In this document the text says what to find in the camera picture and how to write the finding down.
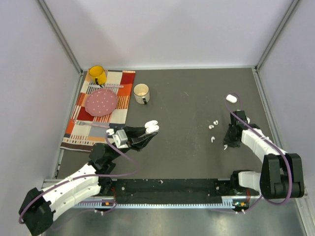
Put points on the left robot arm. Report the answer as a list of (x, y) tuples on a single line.
[(41, 208)]

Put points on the cream mug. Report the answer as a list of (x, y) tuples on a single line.
[(141, 93)]

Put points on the pink dotted plate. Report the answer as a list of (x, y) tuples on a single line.
[(101, 102)]

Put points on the white earbud charging case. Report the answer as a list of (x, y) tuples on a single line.
[(151, 126)]

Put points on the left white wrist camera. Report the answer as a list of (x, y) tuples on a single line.
[(119, 137)]

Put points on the pink handled fork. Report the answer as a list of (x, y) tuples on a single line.
[(82, 123)]

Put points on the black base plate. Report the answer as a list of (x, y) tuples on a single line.
[(172, 191)]

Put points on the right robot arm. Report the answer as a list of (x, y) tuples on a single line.
[(281, 176)]

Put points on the white oval case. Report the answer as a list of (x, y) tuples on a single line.
[(231, 98)]

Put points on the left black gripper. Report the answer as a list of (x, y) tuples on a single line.
[(134, 141)]

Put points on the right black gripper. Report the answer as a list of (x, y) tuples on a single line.
[(227, 141)]

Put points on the yellow mug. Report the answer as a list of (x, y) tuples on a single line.
[(98, 75)]

